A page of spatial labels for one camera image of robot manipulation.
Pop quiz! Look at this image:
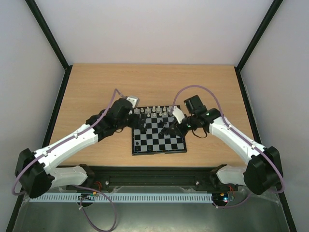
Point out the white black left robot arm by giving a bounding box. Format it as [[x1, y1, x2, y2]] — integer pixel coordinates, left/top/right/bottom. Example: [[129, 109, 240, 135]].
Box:
[[15, 96, 143, 198]]

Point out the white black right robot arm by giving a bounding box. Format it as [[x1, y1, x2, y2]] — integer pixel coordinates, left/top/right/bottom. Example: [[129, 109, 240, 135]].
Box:
[[162, 95, 283, 195]]

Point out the black and grey chessboard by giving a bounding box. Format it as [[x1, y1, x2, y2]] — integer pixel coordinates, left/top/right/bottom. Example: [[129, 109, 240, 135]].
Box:
[[132, 106, 187, 156]]

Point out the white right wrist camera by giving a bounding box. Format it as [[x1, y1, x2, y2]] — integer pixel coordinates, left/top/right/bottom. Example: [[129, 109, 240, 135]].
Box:
[[169, 106, 185, 124]]

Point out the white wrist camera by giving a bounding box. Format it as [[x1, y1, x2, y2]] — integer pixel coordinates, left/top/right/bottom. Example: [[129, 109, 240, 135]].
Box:
[[126, 96, 140, 108], [169, 106, 185, 124]]

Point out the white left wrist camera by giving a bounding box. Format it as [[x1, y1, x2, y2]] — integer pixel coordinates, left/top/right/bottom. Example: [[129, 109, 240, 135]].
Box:
[[126, 96, 140, 108]]

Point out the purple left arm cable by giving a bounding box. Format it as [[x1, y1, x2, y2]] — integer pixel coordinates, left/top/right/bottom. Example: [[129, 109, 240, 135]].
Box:
[[12, 88, 118, 231]]

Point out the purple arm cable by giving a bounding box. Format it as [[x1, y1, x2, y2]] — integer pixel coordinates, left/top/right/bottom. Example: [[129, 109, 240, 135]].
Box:
[[172, 85, 285, 210], [12, 88, 118, 231]]

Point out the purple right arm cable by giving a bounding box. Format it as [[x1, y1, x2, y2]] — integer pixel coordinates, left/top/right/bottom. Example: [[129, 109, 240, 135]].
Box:
[[172, 85, 285, 210]]

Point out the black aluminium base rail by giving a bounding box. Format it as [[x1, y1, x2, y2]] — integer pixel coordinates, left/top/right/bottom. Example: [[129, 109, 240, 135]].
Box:
[[25, 165, 281, 194]]

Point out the grey slotted cable duct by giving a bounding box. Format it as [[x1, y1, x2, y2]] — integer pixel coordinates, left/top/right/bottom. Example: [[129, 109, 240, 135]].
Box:
[[29, 192, 213, 203]]

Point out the black left frame post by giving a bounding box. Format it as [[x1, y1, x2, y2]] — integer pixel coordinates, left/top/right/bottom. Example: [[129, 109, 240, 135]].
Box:
[[25, 0, 72, 71]]

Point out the black frame post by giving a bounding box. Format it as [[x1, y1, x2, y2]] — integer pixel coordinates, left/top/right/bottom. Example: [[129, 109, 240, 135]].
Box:
[[236, 0, 283, 71], [25, 0, 72, 71]]

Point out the black right frame post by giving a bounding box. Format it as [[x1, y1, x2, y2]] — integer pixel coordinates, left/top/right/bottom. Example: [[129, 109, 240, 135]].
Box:
[[236, 0, 283, 71]]

